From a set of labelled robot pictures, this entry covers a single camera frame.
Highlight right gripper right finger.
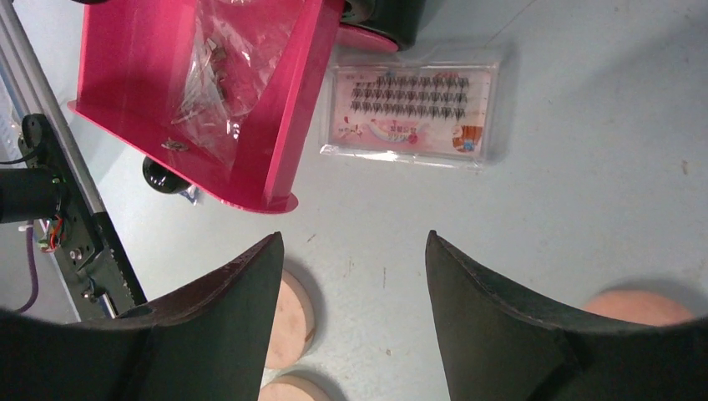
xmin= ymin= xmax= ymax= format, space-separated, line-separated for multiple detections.
xmin=425 ymin=231 xmax=707 ymax=400

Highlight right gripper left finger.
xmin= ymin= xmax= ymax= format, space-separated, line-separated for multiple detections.
xmin=1 ymin=233 xmax=284 ymax=400

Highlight large beige sponge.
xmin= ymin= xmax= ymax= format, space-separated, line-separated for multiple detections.
xmin=265 ymin=271 xmax=316 ymax=370

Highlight orange round sponge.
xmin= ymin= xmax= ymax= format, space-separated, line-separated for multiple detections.
xmin=583 ymin=289 xmax=695 ymax=326

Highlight false eyelash case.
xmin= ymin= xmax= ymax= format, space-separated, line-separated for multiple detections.
xmin=320 ymin=61 xmax=500 ymax=170

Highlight clear bag of clips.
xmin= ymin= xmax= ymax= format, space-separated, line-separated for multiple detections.
xmin=169 ymin=1 xmax=305 ymax=167

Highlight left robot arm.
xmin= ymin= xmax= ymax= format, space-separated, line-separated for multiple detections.
xmin=1 ymin=168 xmax=67 ymax=224

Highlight beige round sponge lower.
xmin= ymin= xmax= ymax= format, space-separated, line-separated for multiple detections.
xmin=257 ymin=375 xmax=331 ymax=401

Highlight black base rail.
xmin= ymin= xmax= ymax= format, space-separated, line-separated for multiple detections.
xmin=0 ymin=0 xmax=149 ymax=322

